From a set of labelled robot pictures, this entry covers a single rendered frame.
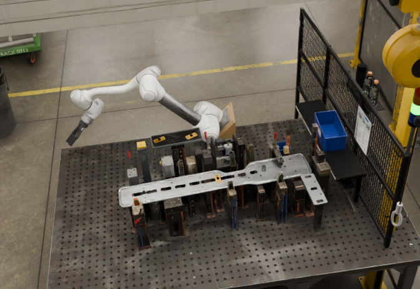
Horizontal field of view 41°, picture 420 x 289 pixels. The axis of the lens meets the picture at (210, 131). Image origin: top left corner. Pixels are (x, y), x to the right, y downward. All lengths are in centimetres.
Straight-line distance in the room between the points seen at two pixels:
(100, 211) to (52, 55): 364
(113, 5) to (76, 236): 319
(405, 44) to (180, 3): 56
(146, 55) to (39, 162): 212
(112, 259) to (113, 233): 23
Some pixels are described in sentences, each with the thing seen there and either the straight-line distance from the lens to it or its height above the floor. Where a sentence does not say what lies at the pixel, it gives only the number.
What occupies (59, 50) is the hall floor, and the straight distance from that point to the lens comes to 775.
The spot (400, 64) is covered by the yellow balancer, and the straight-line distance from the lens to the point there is 145.
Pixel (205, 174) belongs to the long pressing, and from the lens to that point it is 410.
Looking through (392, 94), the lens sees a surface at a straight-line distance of 610.
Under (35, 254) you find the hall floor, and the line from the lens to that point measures 522.
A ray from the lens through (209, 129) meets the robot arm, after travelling 438.
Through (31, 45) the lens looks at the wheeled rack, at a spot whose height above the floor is 27.
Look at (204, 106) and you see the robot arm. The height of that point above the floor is 109.
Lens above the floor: 387
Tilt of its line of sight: 40 degrees down
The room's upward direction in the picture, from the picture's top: 4 degrees counter-clockwise
